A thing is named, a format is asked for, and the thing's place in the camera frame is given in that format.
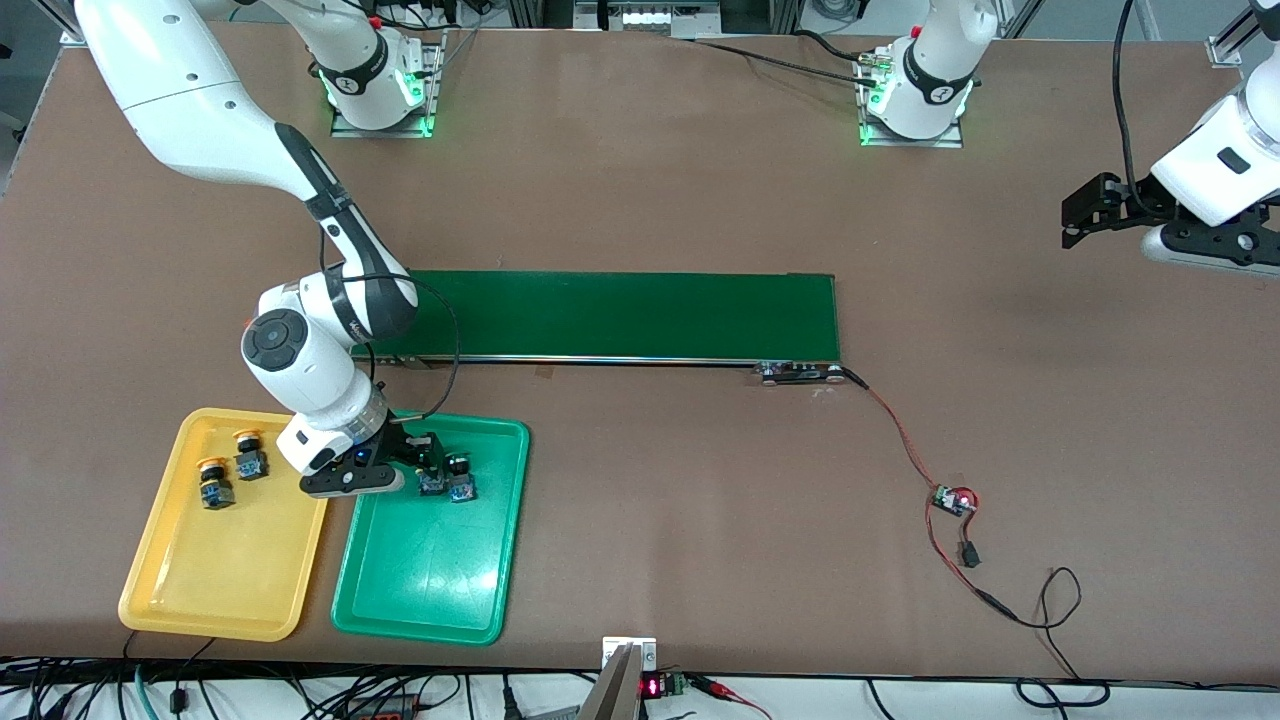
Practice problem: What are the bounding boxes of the yellow push button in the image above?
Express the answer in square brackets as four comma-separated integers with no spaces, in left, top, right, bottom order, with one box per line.
[196,457,237,512]
[232,429,271,483]

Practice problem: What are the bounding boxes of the green plastic tray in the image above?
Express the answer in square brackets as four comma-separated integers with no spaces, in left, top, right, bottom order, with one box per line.
[330,409,531,647]

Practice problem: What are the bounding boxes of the aluminium corner profile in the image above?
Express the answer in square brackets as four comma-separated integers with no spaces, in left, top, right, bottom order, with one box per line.
[1205,0,1266,67]

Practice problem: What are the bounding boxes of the yellow plastic tray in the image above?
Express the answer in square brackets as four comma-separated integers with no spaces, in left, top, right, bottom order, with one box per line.
[118,406,343,643]

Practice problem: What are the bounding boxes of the green conveyor belt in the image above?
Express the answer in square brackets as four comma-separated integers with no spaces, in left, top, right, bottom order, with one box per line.
[350,267,846,386]

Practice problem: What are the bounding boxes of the red clip lead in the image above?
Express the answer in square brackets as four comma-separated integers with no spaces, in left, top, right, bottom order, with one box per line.
[690,676,773,720]

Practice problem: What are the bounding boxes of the white framed light unit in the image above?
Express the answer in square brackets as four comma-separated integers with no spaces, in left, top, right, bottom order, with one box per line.
[573,0,723,39]

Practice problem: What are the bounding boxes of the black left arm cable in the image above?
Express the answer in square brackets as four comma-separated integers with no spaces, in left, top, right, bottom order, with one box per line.
[1112,0,1179,216]

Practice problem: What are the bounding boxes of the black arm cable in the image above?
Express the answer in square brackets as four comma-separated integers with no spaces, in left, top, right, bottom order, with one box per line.
[1112,0,1179,216]
[320,225,463,426]

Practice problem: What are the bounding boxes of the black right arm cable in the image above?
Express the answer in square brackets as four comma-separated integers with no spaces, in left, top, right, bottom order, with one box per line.
[320,225,463,426]

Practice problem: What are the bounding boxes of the aluminium base plate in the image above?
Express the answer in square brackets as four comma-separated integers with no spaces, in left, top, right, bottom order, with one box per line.
[856,48,967,149]
[330,40,447,139]

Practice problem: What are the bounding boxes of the red black twisted cable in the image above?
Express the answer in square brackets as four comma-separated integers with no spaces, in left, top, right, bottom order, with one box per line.
[840,368,946,493]

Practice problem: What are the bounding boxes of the aluminium camera bracket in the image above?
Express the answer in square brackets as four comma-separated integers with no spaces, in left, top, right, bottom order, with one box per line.
[578,638,659,720]

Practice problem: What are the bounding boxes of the thin red wire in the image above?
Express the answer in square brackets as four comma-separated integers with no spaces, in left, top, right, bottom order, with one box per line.
[925,488,1021,626]

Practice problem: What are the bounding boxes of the black table cable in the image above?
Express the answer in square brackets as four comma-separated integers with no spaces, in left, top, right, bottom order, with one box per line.
[690,28,886,89]

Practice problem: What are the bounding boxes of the thin black cable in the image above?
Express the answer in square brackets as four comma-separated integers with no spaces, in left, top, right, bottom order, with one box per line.
[1010,566,1113,709]

